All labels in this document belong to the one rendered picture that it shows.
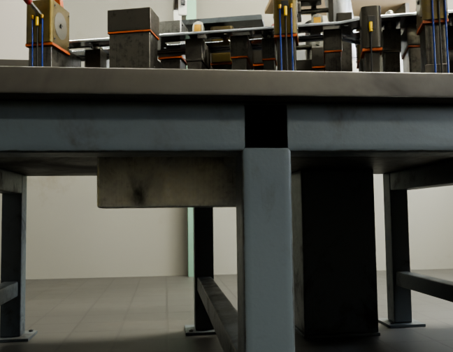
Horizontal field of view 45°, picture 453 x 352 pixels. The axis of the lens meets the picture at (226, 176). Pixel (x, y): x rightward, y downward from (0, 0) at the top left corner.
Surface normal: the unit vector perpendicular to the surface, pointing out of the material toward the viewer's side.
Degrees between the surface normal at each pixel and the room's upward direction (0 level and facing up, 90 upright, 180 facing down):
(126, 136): 90
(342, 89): 90
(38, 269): 90
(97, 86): 90
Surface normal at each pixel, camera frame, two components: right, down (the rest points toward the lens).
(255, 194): 0.11, -0.07
